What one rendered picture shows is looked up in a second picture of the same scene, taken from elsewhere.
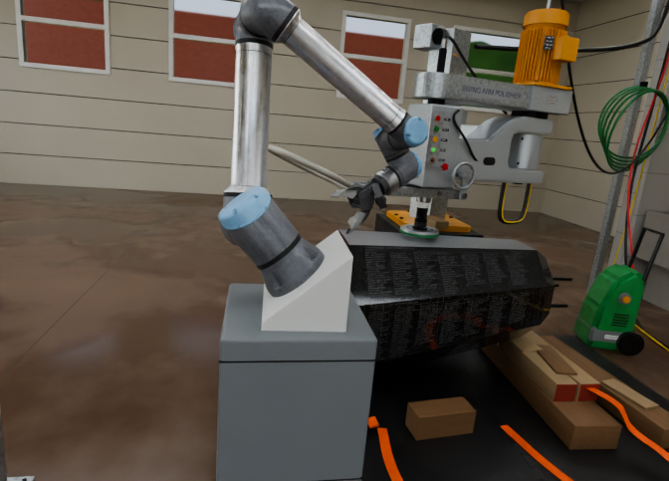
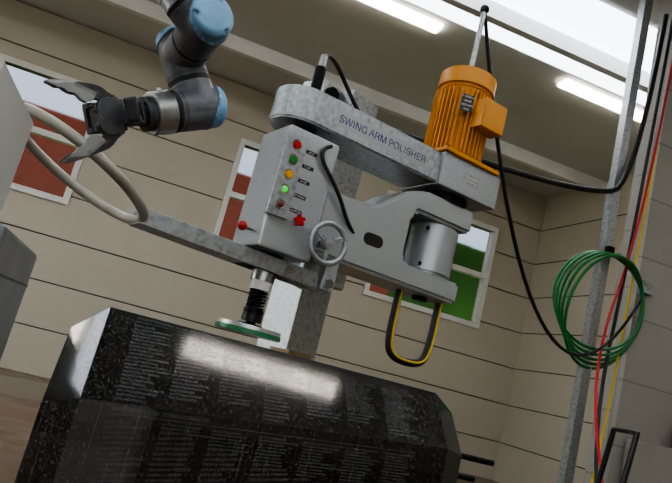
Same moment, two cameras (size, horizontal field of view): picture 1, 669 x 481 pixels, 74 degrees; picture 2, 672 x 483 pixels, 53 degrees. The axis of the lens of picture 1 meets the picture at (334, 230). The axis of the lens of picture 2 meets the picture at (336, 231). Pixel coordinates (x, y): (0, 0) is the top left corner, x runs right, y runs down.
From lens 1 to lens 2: 0.78 m
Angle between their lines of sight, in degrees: 26
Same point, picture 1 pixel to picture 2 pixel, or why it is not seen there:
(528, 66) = (440, 130)
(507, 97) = (406, 154)
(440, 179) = (291, 242)
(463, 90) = (341, 121)
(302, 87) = not seen: hidden behind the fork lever
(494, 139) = (383, 210)
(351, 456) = not seen: outside the picture
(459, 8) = not seen: hidden behind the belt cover
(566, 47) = (490, 112)
